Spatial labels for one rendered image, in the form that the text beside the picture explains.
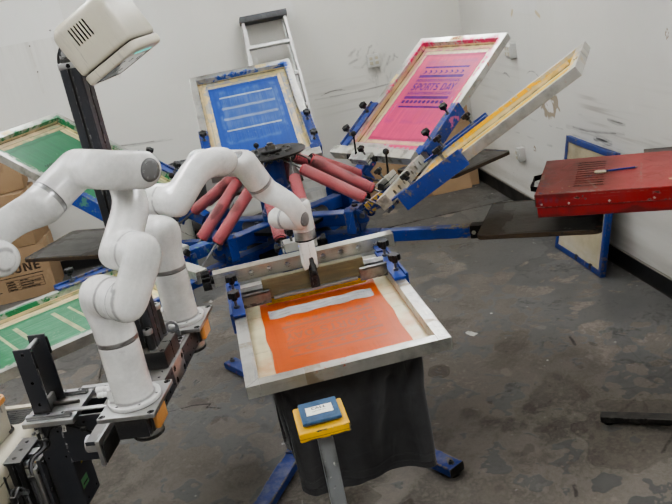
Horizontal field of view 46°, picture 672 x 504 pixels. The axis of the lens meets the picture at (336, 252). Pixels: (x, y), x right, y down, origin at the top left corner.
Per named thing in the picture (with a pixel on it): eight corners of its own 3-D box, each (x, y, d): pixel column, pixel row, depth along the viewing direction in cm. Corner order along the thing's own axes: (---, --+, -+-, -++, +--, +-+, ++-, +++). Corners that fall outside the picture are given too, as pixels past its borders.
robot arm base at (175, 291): (145, 332, 224) (131, 282, 219) (158, 313, 236) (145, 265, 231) (198, 325, 222) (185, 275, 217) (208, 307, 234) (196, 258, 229)
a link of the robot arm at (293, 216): (242, 192, 250) (275, 234, 264) (272, 193, 242) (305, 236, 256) (255, 172, 254) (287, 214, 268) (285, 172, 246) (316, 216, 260)
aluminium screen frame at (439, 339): (453, 348, 223) (451, 336, 221) (248, 399, 216) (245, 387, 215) (385, 260, 296) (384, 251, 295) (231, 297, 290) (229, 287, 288)
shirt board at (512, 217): (606, 213, 326) (605, 194, 323) (603, 250, 291) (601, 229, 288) (307, 231, 375) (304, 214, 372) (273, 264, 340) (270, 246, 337)
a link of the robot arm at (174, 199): (219, 129, 226) (175, 130, 237) (156, 238, 211) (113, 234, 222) (247, 160, 235) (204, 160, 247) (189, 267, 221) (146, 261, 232)
